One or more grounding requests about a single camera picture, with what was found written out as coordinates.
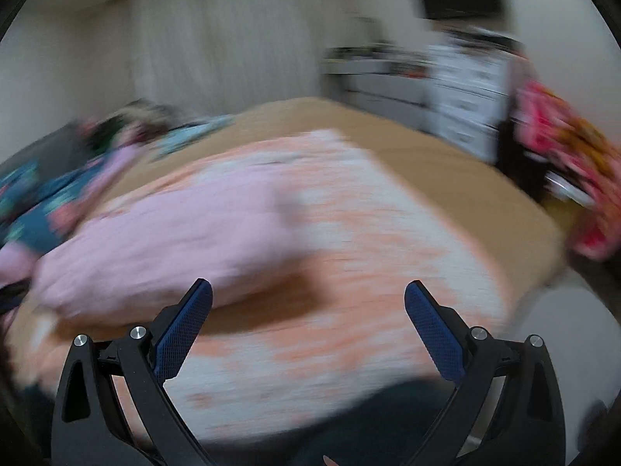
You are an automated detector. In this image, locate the pile of mixed clothes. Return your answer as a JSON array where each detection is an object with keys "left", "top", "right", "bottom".
[{"left": 82, "top": 99, "right": 180, "bottom": 149}]

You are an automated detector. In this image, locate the white drawer cabinet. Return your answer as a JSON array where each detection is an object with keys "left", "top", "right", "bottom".
[{"left": 427, "top": 34, "right": 520, "bottom": 156}]

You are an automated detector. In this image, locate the clutter of small toiletries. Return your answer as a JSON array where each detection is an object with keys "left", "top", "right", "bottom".
[{"left": 325, "top": 43, "right": 432, "bottom": 78}]

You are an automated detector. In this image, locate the grey dressing table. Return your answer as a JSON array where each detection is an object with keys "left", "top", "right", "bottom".
[{"left": 323, "top": 46, "right": 435, "bottom": 132}]

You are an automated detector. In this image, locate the pink and yellow plush garment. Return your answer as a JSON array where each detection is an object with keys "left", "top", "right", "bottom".
[{"left": 514, "top": 80, "right": 621, "bottom": 260}]

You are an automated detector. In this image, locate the blue floral quilt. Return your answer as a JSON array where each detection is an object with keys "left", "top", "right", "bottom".
[{"left": 0, "top": 148, "right": 146, "bottom": 292}]

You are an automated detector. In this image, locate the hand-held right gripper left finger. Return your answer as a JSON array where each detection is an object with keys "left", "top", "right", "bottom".
[{"left": 51, "top": 278, "right": 214, "bottom": 466}]

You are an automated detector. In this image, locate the pink quilted jacket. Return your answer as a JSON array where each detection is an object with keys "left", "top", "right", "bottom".
[{"left": 34, "top": 175, "right": 331, "bottom": 321}]

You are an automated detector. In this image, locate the white striped curtain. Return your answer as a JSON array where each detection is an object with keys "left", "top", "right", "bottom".
[{"left": 128, "top": 0, "right": 331, "bottom": 122}]

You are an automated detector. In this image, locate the orange checked fleece blanket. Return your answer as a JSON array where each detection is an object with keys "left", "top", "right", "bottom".
[{"left": 14, "top": 129, "right": 515, "bottom": 447}]

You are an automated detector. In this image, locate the light blue garment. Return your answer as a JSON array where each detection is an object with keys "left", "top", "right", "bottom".
[{"left": 150, "top": 114, "right": 238, "bottom": 161}]

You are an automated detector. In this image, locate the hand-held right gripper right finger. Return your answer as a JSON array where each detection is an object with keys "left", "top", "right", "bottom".
[{"left": 404, "top": 280, "right": 567, "bottom": 466}]

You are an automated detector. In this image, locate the bed with tan cover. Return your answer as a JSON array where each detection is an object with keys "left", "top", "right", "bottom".
[{"left": 10, "top": 97, "right": 566, "bottom": 341}]

